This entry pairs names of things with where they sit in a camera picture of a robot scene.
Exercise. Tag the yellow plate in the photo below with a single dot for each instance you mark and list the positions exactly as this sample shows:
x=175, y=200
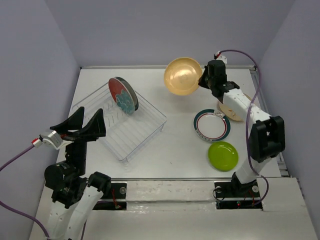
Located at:
x=181, y=76

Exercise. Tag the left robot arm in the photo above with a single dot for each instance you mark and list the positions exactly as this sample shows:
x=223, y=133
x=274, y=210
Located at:
x=74, y=195

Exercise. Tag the beige patterned plate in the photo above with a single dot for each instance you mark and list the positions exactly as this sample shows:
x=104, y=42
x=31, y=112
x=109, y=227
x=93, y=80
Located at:
x=231, y=112

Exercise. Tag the lime green plate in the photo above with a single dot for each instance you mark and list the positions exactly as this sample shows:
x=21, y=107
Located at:
x=222, y=156

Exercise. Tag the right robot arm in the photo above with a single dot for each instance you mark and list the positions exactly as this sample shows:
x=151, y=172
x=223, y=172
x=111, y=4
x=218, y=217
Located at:
x=264, y=134

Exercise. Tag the green red striped plate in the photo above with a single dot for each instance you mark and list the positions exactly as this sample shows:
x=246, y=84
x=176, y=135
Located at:
x=211, y=125

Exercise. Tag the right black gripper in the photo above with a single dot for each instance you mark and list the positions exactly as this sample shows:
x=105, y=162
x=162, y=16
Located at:
x=205, y=78

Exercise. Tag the green rim lettered plate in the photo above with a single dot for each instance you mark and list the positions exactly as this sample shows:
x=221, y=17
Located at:
x=131, y=92

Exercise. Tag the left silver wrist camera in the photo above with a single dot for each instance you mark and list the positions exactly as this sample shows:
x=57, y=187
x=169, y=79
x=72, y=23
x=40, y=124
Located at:
x=52, y=139

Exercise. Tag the clear wire dish rack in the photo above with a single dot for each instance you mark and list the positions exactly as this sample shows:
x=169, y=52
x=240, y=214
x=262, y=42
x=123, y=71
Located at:
x=125, y=134

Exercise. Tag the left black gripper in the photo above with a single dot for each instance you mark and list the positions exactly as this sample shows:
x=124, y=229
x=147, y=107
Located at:
x=78, y=135

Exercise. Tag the red teal flower plate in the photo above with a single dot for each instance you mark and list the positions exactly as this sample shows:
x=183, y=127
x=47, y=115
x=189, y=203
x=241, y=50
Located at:
x=121, y=96

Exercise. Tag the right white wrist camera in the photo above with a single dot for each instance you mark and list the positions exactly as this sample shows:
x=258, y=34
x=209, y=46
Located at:
x=218, y=56

